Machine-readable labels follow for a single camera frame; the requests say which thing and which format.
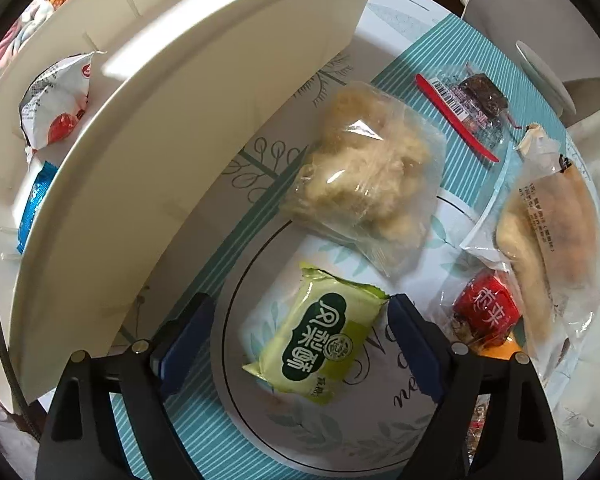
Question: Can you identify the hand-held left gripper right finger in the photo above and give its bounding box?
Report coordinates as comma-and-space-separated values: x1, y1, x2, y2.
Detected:
387, 294, 566, 480

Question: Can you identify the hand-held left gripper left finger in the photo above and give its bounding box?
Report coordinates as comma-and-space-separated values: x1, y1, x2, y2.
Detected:
35, 292, 216, 480

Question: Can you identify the green pastry packet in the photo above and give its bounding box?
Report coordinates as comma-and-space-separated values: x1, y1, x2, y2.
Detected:
242, 261, 391, 406

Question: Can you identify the clear packet of rice cake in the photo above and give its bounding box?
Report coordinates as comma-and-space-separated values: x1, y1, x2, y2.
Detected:
280, 80, 448, 278

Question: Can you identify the white divided storage box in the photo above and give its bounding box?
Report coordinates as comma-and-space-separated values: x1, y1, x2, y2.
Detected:
0, 0, 386, 416

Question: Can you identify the red edged clear snack packet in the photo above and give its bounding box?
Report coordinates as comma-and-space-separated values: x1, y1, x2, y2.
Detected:
415, 62, 523, 163

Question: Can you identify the clear packet of long bread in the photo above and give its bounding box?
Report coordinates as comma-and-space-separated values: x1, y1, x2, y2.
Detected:
460, 125, 600, 386

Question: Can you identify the blue snack packet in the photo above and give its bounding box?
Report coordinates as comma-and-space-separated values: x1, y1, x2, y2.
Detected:
16, 160, 61, 256

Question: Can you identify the white and red snack packet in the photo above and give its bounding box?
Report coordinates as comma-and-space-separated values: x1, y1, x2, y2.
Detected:
19, 52, 96, 148

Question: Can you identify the white plate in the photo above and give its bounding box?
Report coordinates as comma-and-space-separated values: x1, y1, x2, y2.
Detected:
515, 40, 578, 116

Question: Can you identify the cartoon printed blanket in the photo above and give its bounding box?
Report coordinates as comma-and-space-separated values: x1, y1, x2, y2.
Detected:
0, 0, 101, 111

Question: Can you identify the grey office chair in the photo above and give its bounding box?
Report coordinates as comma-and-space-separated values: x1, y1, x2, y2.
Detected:
462, 0, 600, 91

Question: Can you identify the black cable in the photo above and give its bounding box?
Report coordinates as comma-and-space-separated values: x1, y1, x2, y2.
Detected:
0, 240, 46, 421

